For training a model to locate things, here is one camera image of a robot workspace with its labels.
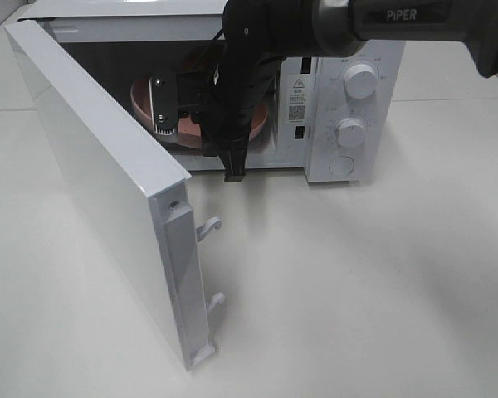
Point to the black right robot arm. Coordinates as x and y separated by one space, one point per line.
260 35

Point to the pink speckled plate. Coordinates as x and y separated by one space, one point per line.
188 133

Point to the white microwave door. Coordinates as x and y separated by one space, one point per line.
131 189

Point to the upper white power knob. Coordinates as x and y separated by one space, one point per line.
360 81

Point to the white timer knob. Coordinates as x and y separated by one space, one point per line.
350 132

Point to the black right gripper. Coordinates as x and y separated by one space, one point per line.
222 98

